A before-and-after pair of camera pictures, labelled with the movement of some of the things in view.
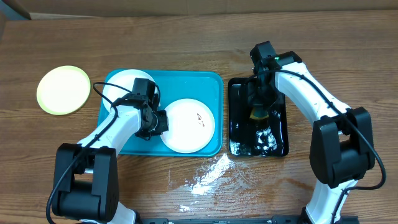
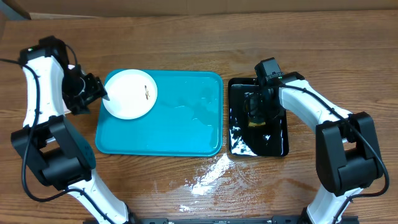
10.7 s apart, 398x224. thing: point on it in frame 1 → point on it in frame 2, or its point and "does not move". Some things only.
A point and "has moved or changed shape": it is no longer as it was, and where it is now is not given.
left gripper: (163, 126) → (97, 90)
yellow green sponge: (252, 115) has moved or changed shape
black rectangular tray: (264, 137) does not move
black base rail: (239, 220) does not move
